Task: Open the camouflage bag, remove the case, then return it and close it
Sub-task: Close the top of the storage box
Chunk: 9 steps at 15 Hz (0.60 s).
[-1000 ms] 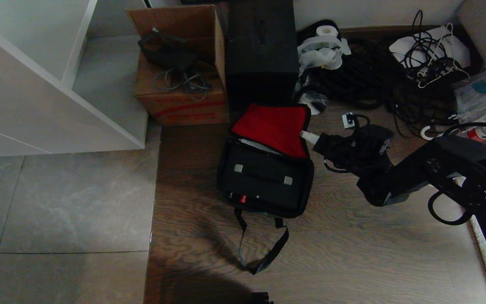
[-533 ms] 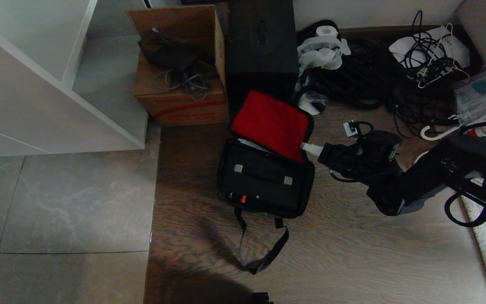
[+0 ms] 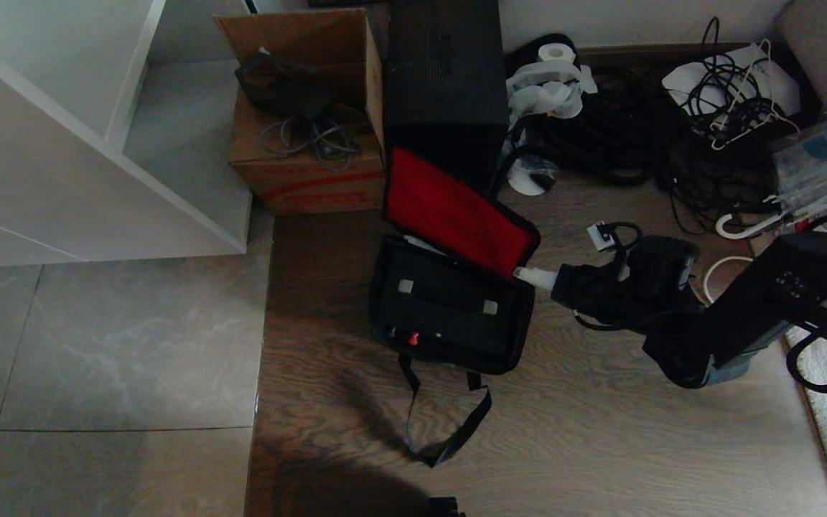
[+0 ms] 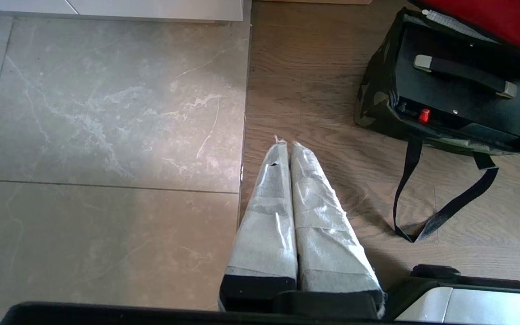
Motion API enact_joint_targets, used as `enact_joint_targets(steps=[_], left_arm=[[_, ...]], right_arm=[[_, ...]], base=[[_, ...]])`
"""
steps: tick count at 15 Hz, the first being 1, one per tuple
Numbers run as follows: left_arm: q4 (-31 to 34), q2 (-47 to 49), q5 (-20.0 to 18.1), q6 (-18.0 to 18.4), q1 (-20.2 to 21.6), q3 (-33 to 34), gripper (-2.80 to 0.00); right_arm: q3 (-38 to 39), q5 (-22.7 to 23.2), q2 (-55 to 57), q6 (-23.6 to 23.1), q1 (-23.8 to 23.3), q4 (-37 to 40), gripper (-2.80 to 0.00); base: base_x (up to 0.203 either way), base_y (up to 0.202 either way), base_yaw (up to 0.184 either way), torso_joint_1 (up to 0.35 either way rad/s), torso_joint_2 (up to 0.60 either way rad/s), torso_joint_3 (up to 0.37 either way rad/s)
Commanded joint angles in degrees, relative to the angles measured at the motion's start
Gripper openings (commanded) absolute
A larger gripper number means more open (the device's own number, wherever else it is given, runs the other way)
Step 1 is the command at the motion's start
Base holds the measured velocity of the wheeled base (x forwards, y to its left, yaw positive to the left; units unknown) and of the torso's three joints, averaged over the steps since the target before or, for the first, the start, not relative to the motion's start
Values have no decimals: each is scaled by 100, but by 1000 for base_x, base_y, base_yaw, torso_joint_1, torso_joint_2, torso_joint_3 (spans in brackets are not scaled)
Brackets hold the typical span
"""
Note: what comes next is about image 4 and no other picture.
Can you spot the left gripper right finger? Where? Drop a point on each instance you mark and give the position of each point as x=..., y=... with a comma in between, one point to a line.
x=327, y=243

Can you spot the white cabinet plinth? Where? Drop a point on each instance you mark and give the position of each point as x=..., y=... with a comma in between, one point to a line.
x=106, y=9

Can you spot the red bag lid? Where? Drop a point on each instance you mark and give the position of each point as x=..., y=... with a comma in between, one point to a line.
x=494, y=20

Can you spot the camouflage bag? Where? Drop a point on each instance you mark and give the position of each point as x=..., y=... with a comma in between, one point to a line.
x=427, y=131

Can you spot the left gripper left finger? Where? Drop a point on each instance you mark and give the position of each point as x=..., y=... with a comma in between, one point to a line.
x=265, y=225

